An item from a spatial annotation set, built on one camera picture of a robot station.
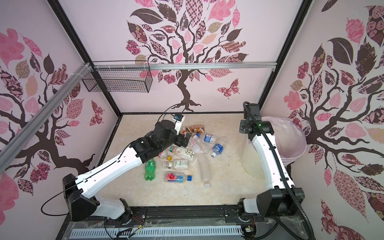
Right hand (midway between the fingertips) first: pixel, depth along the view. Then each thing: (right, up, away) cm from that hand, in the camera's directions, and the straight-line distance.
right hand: (251, 124), depth 77 cm
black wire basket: (-71, +32, +18) cm, 80 cm away
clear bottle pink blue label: (-42, -30, +5) cm, 52 cm away
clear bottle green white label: (-38, -18, +15) cm, 45 cm away
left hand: (-36, -4, -3) cm, 36 cm away
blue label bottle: (-21, -9, +23) cm, 33 cm away
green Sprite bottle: (-58, -28, +13) cm, 66 cm away
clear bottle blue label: (-16, -16, +16) cm, 27 cm away
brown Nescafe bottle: (-28, -3, +27) cm, 39 cm away
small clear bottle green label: (-40, -24, +9) cm, 48 cm away
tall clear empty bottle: (-24, -24, +16) cm, 38 cm away
